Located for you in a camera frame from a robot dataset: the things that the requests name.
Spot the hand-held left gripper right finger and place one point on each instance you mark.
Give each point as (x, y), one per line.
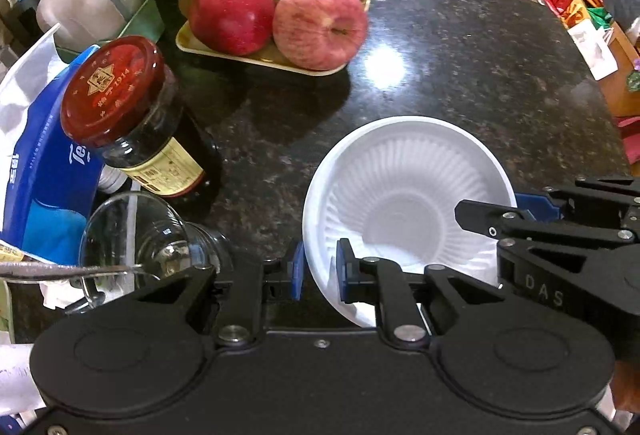
(343, 272)

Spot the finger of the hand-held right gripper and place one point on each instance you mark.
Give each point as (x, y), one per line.
(550, 275)
(537, 206)

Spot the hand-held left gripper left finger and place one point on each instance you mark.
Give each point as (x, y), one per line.
(297, 270)

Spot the white ribbed plastic bowl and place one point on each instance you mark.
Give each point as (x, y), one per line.
(400, 195)

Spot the clear glass cup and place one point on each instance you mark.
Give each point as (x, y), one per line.
(150, 240)

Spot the white cardboard box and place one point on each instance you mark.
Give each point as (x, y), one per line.
(595, 47)

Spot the pale yellow fruit tray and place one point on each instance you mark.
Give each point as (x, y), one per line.
(235, 57)

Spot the dark sauce jar red lid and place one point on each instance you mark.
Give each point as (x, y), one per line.
(135, 115)

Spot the pale red apple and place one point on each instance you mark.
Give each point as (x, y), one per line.
(320, 25)

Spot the dark red apple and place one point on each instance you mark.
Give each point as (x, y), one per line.
(232, 12)

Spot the blue tissue pack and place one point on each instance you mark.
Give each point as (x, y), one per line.
(45, 165)

